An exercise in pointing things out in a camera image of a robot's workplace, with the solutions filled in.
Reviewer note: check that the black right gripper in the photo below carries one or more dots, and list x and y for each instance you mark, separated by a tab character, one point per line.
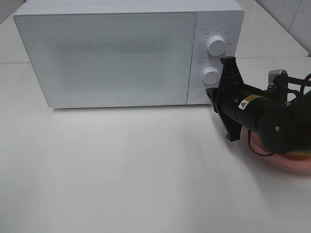
227	98

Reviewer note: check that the burger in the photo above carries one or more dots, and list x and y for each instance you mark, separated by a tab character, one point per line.
299	155

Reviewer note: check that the pink plate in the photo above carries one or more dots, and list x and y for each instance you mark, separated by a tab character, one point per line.
281	161

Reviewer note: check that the white microwave door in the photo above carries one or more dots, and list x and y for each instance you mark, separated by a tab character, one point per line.
110	59

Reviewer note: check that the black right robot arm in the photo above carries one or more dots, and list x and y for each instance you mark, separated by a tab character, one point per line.
279	115

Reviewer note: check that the white lower microwave knob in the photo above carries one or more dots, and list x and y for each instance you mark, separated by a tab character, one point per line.
210	75

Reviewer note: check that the white microwave knob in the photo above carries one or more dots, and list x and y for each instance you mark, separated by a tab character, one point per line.
210	75
216	45

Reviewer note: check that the white upper microwave knob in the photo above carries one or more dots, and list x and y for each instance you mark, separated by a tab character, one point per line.
216	45

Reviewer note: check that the white microwave oven body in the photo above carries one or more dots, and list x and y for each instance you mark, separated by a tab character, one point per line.
213	17

